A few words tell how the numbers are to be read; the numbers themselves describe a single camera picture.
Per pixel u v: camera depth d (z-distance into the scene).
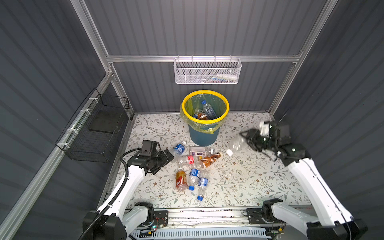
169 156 0.74
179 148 0.94
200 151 0.94
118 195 0.44
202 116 0.92
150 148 0.63
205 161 0.88
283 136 0.53
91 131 0.73
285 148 0.49
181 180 0.80
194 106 0.96
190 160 0.89
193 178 0.82
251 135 0.66
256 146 0.64
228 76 0.86
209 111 0.96
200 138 1.05
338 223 0.37
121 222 0.41
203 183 0.80
